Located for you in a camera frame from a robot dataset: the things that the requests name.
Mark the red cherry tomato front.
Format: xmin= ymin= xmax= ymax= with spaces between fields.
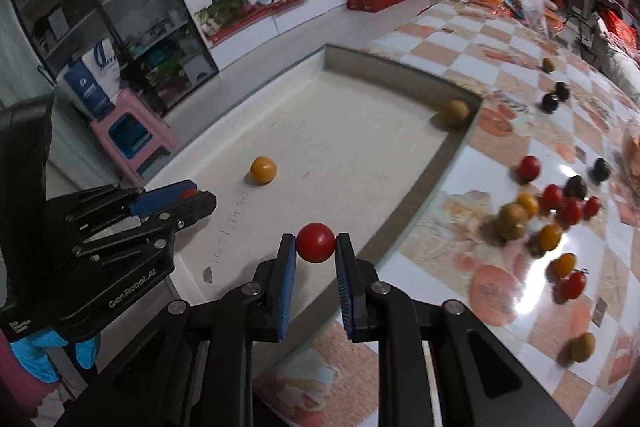
xmin=179 ymin=188 xmax=200 ymax=200

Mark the lone red tomato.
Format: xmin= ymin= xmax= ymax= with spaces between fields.
xmin=295 ymin=222 xmax=336 ymax=263

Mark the olive yellow tomato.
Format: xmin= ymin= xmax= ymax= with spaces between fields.
xmin=496 ymin=202 xmax=529 ymax=242

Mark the tan round fruit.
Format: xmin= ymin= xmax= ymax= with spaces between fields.
xmin=440 ymin=98 xmax=471 ymax=129
xmin=570 ymin=332 xmax=597 ymax=363

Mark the red tomato with stem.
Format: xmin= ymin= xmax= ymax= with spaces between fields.
xmin=562 ymin=270 xmax=587 ymax=300

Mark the blue gloved hand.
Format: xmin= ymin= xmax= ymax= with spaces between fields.
xmin=9 ymin=329 xmax=101 ymax=384

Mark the pink plastic stool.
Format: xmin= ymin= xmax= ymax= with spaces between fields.
xmin=90 ymin=88 xmax=177 ymax=185

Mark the blue white paper bag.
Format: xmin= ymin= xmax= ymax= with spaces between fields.
xmin=58 ymin=38 xmax=120 ymax=120

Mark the orange tomato middle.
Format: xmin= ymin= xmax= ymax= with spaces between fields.
xmin=537 ymin=223 xmax=563 ymax=253

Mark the red tomato row right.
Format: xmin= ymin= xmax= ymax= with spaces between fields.
xmin=556 ymin=197 xmax=582 ymax=228

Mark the red tomato row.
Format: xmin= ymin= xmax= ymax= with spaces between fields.
xmin=516 ymin=155 xmax=541 ymax=183
xmin=541 ymin=184 xmax=564 ymax=210
xmin=556 ymin=197 xmax=582 ymax=228

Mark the red tomato row middle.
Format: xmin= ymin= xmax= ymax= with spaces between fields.
xmin=541 ymin=184 xmax=564 ymax=210

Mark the white rectangular tray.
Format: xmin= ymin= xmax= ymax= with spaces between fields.
xmin=144 ymin=43 xmax=484 ymax=368

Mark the red tomato row left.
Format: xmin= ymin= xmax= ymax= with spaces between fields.
xmin=516 ymin=155 xmax=541 ymax=183

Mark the red tomato beside purple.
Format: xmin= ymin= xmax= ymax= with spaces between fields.
xmin=582 ymin=196 xmax=602 ymax=220

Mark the dark purple tomato near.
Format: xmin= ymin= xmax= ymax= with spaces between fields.
xmin=563 ymin=174 xmax=588 ymax=202

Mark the dark purple tomato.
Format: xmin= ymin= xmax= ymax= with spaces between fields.
xmin=591 ymin=157 xmax=611 ymax=183
xmin=563 ymin=174 xmax=588 ymax=202
xmin=540 ymin=92 xmax=560 ymax=114
xmin=555 ymin=81 xmax=570 ymax=102

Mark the glass display cabinet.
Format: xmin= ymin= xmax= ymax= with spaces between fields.
xmin=11 ymin=0 xmax=218 ymax=115

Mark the green potted plant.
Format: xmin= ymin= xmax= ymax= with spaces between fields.
xmin=194 ymin=0 xmax=253 ymax=32

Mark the dark purple tomato centre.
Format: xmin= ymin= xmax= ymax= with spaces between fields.
xmin=591 ymin=157 xmax=611 ymax=183

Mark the dark purple tomato left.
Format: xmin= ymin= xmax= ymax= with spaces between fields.
xmin=540 ymin=92 xmax=560 ymax=114

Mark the dark purple tomato far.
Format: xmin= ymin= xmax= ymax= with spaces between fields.
xmin=555 ymin=81 xmax=570 ymax=102

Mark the olive tomato far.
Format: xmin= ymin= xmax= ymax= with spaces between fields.
xmin=541 ymin=57 xmax=555 ymax=74

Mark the clear plastic bag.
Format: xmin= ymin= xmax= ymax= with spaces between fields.
xmin=520 ymin=0 xmax=549 ymax=38

